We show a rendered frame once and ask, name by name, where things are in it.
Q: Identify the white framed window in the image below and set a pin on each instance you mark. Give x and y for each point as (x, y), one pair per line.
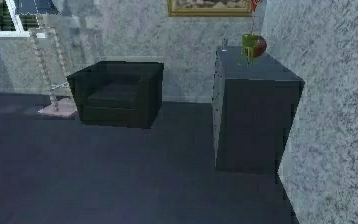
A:
(5, 16)

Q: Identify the black armchair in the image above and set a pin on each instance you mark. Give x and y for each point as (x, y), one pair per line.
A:
(117, 95)

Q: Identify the floor lamp with blue shade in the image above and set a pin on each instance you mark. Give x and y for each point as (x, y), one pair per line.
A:
(50, 63)

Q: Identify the dark grey cabinet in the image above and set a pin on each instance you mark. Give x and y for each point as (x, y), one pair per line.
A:
(253, 110)

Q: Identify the house plant in brown pot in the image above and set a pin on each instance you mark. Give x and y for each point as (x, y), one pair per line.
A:
(255, 46)

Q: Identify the gold framed picture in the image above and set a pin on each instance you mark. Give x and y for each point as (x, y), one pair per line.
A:
(209, 7)

